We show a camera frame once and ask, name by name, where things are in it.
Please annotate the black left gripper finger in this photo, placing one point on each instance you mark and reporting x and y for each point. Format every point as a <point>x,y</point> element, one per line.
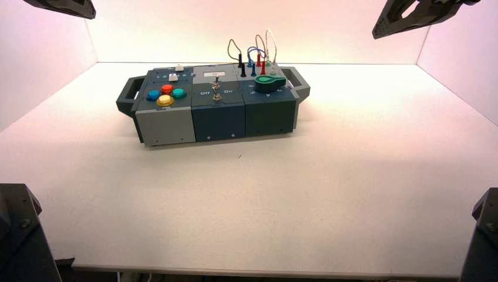
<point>66,7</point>

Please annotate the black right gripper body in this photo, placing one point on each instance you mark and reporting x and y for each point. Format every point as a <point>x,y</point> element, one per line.
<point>447,4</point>

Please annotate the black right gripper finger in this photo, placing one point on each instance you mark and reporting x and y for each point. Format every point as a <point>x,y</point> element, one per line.
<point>393,21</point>

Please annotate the white slider knob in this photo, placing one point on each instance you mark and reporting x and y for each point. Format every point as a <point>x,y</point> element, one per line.
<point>173,77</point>
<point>179,67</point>

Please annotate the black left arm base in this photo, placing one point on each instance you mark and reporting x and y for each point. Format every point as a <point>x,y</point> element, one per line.
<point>19,241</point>

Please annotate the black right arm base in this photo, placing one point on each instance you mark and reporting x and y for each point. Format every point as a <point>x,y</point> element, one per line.
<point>484,241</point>

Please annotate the blue round push button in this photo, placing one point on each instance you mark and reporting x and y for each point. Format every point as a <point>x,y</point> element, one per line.
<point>153,95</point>

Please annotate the red round push button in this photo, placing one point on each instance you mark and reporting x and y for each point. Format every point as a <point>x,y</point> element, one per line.
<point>167,88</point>

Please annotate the yellow round push button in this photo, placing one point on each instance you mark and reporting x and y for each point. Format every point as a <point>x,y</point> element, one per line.
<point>165,100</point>

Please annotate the green rotary knob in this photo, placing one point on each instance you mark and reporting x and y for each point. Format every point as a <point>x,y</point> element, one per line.
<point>268,83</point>

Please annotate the green round push button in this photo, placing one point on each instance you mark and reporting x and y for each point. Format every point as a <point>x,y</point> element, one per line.
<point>179,93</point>

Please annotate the white paper label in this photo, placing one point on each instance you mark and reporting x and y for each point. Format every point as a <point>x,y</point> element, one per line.
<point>216,73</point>

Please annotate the grey and blue task box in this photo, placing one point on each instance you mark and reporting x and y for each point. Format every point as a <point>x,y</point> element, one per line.
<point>218,113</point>

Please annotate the metal toggle switch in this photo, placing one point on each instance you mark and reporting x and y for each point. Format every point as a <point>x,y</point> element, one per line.
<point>217,97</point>

